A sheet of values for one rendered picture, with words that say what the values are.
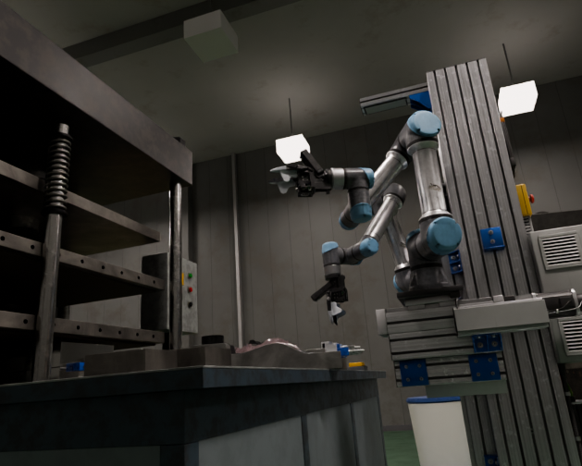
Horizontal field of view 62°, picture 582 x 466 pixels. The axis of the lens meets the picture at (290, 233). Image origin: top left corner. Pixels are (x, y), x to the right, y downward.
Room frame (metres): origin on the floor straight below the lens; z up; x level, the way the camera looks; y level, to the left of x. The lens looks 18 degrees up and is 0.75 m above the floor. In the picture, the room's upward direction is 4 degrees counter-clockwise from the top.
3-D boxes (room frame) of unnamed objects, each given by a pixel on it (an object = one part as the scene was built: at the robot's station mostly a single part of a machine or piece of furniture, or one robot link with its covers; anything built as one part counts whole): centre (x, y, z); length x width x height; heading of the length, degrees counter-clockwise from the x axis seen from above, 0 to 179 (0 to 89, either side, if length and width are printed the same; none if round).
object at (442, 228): (1.60, -0.51, 1.41); 0.15 x 0.12 x 0.55; 9
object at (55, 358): (1.88, 1.01, 0.87); 0.50 x 0.27 x 0.17; 72
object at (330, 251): (2.11, -0.18, 1.31); 0.09 x 0.08 x 0.11; 119
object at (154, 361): (1.19, 0.41, 0.83); 0.17 x 0.13 x 0.06; 72
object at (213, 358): (1.37, 0.31, 0.83); 0.20 x 0.15 x 0.07; 72
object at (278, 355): (1.78, 0.11, 0.85); 0.50 x 0.26 x 0.11; 89
